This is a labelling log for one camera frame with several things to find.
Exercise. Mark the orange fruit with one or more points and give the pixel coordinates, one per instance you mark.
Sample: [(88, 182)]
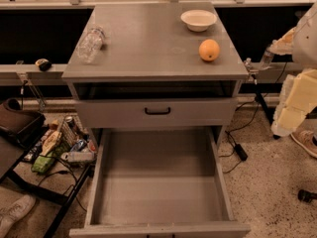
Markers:
[(209, 50)]

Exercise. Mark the closed grey drawer black handle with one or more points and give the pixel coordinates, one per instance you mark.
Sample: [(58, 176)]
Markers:
[(150, 113)]

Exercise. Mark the grey drawer cabinet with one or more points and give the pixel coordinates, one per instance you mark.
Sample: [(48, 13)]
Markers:
[(151, 54)]

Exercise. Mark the green snack bag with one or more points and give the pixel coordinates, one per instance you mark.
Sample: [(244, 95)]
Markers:
[(43, 163)]

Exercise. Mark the upright plastic water bottle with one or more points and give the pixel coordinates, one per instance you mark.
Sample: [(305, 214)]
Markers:
[(266, 58)]

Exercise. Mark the white bowl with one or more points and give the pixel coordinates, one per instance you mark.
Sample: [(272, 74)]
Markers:
[(198, 20)]

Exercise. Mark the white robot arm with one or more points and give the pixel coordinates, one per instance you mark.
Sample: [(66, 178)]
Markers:
[(305, 40)]

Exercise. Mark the wire basket of snacks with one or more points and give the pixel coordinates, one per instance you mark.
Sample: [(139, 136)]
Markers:
[(69, 142)]

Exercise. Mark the black caster wheel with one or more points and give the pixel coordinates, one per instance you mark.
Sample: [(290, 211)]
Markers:
[(306, 196)]

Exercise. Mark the brown bag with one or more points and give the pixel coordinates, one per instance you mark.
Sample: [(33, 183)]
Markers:
[(17, 126)]

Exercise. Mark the yellow black tape measure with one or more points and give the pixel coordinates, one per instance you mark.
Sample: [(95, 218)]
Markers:
[(43, 64)]

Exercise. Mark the tan shoe right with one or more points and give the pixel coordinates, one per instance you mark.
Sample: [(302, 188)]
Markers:
[(306, 140)]

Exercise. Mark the black stand leg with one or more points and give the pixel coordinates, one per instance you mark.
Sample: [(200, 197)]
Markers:
[(260, 99)]

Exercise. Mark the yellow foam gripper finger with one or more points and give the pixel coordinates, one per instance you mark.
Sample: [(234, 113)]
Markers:
[(297, 98), (284, 45)]

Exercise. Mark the open grey drawer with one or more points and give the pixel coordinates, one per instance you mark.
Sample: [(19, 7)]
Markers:
[(159, 184)]

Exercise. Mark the clear plastic bottle lying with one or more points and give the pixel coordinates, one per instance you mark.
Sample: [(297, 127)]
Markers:
[(91, 44)]

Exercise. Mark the white shoe left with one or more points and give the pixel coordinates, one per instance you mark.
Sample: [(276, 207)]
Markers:
[(14, 213)]

